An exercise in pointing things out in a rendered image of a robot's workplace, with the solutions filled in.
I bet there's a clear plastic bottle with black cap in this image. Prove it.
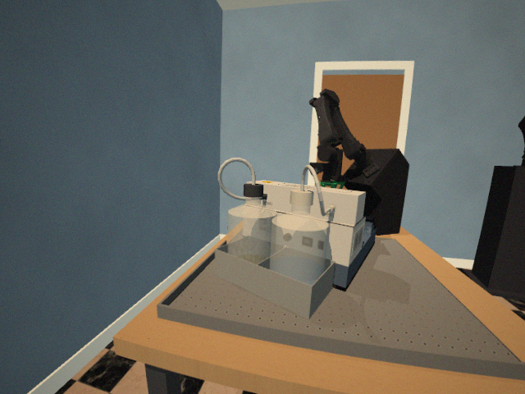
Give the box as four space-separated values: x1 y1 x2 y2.
228 184 277 264

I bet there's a clear plastic bottle with beige cap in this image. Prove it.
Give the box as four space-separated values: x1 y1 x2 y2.
269 190 329 285

